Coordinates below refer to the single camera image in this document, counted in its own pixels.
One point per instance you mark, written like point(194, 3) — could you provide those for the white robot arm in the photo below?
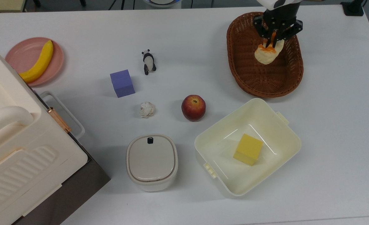
point(269, 3)

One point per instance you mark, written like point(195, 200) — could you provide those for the red apple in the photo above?
point(193, 108)

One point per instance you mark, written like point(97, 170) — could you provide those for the wooden side table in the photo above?
point(3, 4)

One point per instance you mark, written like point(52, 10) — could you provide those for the yellow cube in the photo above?
point(248, 149)

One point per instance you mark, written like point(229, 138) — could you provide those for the purple cube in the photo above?
point(122, 82)

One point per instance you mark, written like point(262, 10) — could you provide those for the cream plastic box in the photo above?
point(234, 175)

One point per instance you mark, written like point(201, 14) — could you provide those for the brown wicker basket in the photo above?
point(265, 78)

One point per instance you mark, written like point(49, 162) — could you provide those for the panda figurine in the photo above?
point(148, 61)

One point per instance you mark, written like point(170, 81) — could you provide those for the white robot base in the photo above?
point(164, 3)

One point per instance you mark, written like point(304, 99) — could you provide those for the orange glazed bread loaf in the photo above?
point(267, 55)

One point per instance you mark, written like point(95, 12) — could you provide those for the black clamp mount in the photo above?
point(353, 7)

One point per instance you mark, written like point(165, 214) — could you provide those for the large cream appliance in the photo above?
point(22, 162)

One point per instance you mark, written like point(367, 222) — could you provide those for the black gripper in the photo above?
point(280, 20)

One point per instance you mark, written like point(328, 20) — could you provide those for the crumpled white paper ball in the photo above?
point(147, 109)

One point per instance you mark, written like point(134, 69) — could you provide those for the pink plate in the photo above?
point(25, 56)

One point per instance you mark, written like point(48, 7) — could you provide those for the rose gold latch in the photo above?
point(59, 120)

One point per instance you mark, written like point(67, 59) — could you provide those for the white lidded container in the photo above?
point(151, 161)

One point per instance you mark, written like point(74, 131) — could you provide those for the yellow banana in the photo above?
point(40, 64)

